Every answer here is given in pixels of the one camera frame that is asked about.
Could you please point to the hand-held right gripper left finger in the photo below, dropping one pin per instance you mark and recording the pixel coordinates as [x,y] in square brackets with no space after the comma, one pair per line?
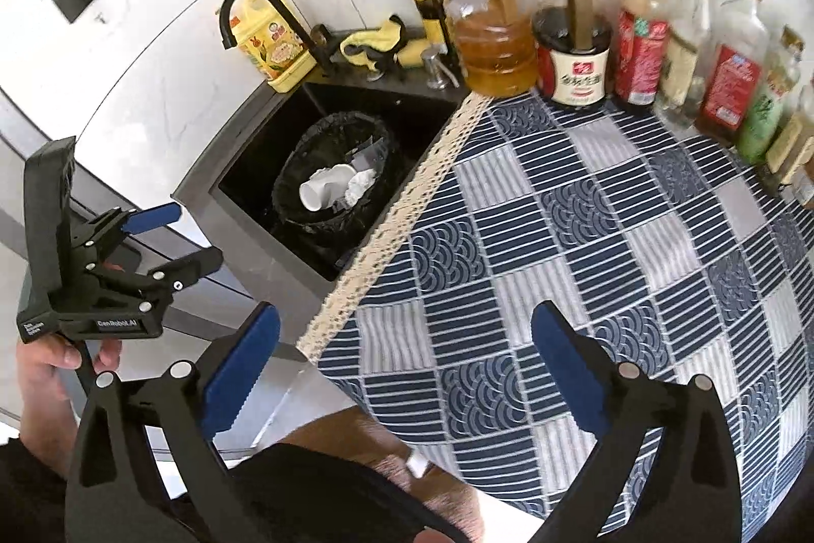
[241,365]

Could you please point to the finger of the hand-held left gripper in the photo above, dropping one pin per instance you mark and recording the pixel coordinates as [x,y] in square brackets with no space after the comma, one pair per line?
[152,216]
[184,269]

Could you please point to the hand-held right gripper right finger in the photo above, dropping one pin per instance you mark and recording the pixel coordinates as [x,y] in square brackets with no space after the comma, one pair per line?
[566,365]

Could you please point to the white paper cup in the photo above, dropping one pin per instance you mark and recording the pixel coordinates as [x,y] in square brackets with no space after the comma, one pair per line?
[318,190]

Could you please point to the black trash bin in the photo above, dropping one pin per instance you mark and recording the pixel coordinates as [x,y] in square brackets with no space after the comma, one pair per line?
[299,148]

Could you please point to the white tissue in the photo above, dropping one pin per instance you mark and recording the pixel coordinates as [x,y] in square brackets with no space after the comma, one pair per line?
[359,187]

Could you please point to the person's left forearm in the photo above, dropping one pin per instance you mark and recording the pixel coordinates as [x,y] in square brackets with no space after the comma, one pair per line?
[25,486]

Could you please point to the person's left hand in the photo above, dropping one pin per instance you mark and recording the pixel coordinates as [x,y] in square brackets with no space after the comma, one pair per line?
[44,384]

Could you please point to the black sink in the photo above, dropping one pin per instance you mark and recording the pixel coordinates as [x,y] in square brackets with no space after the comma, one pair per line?
[254,161]

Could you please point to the blue patterned tablecloth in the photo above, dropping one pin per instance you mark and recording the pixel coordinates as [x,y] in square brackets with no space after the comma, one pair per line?
[572,237]

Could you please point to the yellow dish soap bottle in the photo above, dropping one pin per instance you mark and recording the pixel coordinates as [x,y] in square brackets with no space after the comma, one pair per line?
[273,53]

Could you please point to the black faucet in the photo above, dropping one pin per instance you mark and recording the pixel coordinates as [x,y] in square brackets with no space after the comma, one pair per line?
[224,21]

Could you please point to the yellow cloth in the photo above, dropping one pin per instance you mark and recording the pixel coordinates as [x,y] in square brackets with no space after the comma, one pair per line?
[375,40]

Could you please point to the small brown powder jar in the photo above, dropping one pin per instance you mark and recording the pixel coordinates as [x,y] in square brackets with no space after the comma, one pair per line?
[806,190]

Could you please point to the large cooking oil bottle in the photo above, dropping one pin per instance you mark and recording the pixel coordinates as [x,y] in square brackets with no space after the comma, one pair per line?
[493,59]

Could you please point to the green label oil bottle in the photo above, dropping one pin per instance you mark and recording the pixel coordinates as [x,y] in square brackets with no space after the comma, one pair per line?
[766,123]

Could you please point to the gold cap seasoning bottle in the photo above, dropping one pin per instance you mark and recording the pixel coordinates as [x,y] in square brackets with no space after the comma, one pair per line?
[792,142]

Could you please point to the clear bottle beige label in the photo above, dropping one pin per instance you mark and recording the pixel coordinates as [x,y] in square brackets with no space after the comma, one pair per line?
[680,66]

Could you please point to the red label sauce bottle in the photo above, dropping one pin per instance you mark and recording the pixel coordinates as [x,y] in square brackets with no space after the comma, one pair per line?
[639,53]

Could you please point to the metal soap dispenser pump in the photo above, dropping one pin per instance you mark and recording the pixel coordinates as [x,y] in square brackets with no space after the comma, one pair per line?
[437,69]

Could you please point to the red label cooking wine bottle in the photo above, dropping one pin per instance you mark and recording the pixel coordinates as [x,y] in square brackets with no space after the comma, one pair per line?
[731,85]

